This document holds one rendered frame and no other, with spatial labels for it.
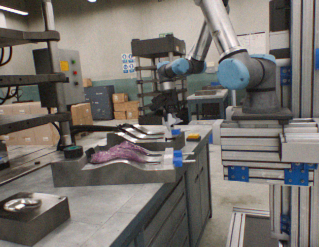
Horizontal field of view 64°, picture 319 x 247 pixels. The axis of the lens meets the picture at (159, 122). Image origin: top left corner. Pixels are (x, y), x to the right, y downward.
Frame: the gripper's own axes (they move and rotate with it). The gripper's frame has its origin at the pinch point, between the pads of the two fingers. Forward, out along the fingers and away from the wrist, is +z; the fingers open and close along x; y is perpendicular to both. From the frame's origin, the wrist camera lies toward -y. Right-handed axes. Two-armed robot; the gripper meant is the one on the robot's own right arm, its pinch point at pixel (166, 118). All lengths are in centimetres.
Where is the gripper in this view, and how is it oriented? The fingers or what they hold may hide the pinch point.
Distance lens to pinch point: 166.5
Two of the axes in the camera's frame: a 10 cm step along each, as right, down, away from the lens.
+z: 0.8, 9.8, 1.7
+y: 9.3, -0.1, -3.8
